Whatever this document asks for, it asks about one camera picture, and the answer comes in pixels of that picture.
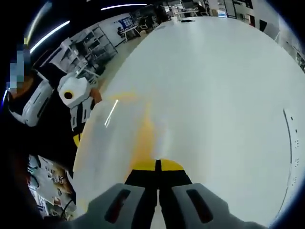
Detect metal storage shelf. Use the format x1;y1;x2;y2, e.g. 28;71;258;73
59;23;119;81

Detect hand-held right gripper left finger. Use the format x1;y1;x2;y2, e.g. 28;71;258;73
73;159;159;229

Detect white chest-worn device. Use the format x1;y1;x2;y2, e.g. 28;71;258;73
22;78;53;127

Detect black cable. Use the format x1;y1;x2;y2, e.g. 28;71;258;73
59;197;77;219

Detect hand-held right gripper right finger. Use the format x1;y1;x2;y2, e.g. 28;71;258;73
158;159;246;229

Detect clear storage box yellow latches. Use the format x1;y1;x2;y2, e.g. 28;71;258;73
72;90;182;212

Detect person's dark clothing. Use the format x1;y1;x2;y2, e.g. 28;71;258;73
0;89;81;229

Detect person's left hand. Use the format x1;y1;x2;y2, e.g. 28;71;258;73
90;88;103;104

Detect printed cloth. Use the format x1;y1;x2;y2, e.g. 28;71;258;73
28;154;75;208

